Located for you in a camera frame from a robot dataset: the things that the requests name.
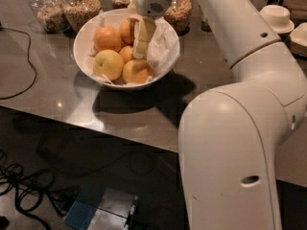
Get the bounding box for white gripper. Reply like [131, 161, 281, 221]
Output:
[132, 0, 172, 58]

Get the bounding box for orange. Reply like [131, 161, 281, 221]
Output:
[93, 26, 122, 52]
[119, 45, 133, 63]
[119, 18, 138, 45]
[122, 59, 154, 83]

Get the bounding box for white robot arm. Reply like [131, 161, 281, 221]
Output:
[177, 0, 307, 230]

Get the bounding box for white paper bowl liner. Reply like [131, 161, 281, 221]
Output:
[84, 10, 180, 87]

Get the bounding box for white ceramic bowl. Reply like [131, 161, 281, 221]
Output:
[73, 8, 181, 91]

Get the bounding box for glass jar with granola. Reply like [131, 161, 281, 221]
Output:
[164, 0, 193, 34]

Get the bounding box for yellow-orange fruit, front left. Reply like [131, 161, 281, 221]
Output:
[93, 50, 125, 81]

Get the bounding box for small glass bottle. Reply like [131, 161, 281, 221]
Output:
[201, 17, 211, 32]

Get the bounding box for glass jar with oats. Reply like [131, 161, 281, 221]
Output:
[64, 0, 103, 33]

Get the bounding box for glass jar, far left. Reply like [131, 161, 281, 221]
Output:
[29, 0, 70, 34]

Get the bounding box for blue grey floor pedal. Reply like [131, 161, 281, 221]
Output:
[63, 187, 138, 230]

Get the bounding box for black cable on table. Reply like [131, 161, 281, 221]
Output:
[0, 26, 38, 101]

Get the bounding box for black cables on floor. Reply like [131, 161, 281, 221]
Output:
[0, 149, 78, 230]

